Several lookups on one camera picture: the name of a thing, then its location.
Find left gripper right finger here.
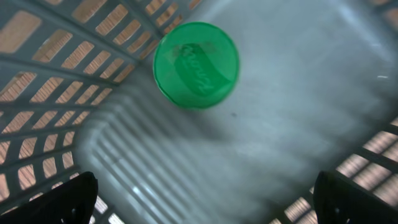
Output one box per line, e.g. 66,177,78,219
313,171,397,224

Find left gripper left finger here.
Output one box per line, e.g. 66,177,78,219
1,172,98,224

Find green lid jar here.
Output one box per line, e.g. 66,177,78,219
153,22,240,109

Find grey plastic mesh basket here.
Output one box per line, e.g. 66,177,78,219
1,0,397,223

